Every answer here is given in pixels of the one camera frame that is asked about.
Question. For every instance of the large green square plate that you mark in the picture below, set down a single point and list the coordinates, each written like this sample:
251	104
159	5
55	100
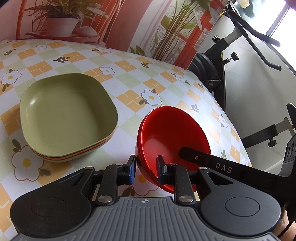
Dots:
73	158

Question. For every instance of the black exercise bike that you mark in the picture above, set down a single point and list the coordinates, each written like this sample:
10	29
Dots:
253	92

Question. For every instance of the person right hand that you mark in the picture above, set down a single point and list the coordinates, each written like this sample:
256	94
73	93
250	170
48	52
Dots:
283	222

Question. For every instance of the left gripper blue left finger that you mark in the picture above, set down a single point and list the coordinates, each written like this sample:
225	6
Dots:
111	178

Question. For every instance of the orange square plate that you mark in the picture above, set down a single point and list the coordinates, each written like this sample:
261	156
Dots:
75	154

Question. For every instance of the small green square plate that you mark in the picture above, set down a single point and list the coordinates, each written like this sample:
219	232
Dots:
66	113

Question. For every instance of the red bowl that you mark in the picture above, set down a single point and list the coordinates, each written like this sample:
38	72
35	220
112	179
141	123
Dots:
176	116
156	137

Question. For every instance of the printed room backdrop cloth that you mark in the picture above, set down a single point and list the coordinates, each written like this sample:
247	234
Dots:
169	31

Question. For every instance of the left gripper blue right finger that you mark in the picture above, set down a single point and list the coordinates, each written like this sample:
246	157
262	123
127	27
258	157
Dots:
177	176

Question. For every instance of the checkered floral tablecloth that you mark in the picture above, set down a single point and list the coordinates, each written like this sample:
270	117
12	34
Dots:
136	85

